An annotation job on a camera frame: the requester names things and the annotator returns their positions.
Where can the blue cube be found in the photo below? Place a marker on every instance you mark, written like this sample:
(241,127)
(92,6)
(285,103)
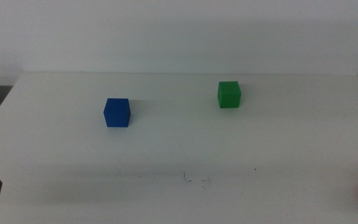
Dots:
(117,113)

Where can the green cube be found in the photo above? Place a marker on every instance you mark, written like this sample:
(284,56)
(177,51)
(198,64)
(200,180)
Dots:
(229,95)

